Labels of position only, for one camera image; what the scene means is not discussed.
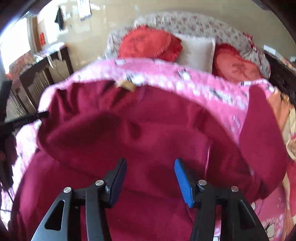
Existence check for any right red heart cushion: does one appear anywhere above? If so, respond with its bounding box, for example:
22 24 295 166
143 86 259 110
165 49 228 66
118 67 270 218
212 43 264 83

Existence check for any red heart cushion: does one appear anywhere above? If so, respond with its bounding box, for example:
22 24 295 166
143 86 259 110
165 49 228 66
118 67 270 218
118 25 183 62
212 43 264 83

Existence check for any red paper window sticker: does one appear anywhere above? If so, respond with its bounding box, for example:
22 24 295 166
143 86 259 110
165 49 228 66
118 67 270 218
39 32 46 46

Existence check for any orange patterned quilt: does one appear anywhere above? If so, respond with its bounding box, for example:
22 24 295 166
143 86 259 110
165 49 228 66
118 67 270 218
267 88 295 237

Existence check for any wall calendar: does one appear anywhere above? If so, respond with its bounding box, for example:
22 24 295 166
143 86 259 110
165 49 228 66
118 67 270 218
77 0 92 22

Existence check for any dark red sweater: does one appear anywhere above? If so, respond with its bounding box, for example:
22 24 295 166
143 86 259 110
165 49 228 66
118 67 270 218
10 81 288 240

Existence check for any left red heart cushion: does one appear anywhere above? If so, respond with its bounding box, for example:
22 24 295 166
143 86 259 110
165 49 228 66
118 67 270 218
118 25 183 62

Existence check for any floral bed sheet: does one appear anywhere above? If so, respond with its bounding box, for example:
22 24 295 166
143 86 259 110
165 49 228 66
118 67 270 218
104 11 271 79

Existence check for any black garment on wall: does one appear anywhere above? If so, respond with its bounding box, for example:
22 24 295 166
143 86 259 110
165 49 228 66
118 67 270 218
55 6 64 31

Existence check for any white pillow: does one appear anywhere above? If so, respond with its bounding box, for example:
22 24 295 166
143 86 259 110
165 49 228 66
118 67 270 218
174 34 216 73

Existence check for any dark wooden cabinet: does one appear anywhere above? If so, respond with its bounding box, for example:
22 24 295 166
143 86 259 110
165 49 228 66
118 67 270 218
264 51 296 106

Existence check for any red gift box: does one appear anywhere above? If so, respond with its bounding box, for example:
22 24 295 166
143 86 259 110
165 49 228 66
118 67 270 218
9 51 35 80

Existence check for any dark wooden side table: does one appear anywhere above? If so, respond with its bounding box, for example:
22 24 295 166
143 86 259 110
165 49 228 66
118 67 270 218
12 42 74 114

